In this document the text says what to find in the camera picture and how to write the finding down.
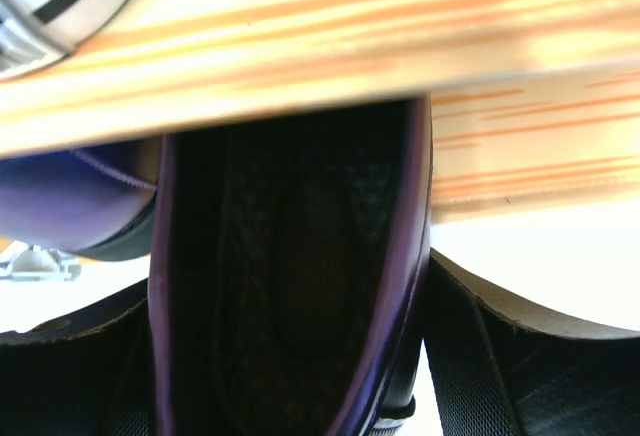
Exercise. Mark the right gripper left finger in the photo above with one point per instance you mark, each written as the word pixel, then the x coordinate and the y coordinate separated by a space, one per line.
pixel 85 373

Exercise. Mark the wooden shoe cabinet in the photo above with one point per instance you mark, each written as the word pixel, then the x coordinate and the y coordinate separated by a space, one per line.
pixel 536 101

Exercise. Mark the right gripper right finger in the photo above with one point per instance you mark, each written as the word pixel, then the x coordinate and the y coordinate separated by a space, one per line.
pixel 492 377

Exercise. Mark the purple loafer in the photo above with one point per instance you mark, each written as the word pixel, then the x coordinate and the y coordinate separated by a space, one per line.
pixel 286 265
pixel 97 202

